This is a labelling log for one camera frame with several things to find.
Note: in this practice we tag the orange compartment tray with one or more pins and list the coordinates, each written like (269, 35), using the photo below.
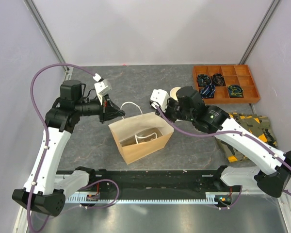
(232, 75)

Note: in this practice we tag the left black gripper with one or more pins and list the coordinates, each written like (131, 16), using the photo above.
(108, 110)

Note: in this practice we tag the cardboard cup carrier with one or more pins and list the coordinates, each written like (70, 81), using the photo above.
(142, 136)

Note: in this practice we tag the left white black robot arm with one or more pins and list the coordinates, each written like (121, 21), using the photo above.
(41, 193)

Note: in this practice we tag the rolled blue yellow sock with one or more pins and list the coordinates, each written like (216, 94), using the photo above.
(235, 91)

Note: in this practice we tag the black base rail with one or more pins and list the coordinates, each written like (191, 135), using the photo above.
(164, 184)

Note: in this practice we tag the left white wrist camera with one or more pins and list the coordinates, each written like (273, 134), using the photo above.
(102, 87)

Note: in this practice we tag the rolled blue striped sock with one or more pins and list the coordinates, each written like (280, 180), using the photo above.
(208, 91)

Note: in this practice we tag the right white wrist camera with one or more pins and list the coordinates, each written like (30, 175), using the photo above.
(160, 96)

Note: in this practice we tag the rolled sock top left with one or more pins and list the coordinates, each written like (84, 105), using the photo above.
(203, 80)

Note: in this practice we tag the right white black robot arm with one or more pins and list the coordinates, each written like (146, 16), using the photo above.
(272, 170)

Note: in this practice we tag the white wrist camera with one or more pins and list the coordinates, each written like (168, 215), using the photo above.
(102, 87)
(160, 96)

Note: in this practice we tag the rolled brown sock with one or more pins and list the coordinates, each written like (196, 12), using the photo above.
(218, 79)

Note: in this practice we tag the camouflage cloth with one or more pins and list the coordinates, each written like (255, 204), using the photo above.
(257, 125)

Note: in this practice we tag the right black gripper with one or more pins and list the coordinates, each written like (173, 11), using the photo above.
(170, 101)

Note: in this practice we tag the brown paper bag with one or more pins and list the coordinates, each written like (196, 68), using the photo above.
(127, 127)

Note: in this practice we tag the stack of paper cups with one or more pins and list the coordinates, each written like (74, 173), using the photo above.
(173, 93)

